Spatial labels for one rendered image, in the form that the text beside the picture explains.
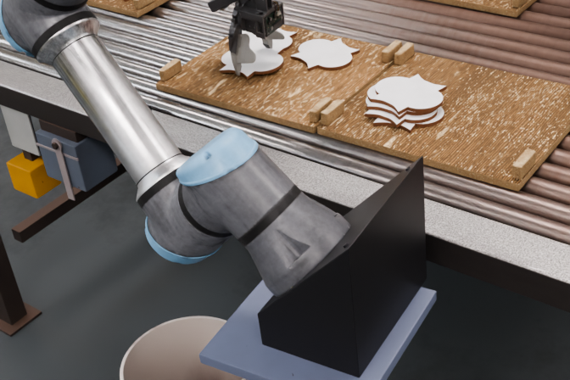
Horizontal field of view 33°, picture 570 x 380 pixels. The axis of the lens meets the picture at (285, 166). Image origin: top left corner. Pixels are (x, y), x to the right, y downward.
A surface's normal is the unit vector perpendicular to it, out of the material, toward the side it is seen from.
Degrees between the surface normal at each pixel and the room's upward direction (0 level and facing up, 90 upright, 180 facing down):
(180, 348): 87
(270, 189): 45
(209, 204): 91
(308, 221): 28
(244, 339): 0
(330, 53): 0
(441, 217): 0
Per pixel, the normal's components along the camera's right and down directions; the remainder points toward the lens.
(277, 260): -0.50, 0.10
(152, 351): 0.67, 0.29
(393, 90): -0.11, -0.83
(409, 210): 0.86, 0.20
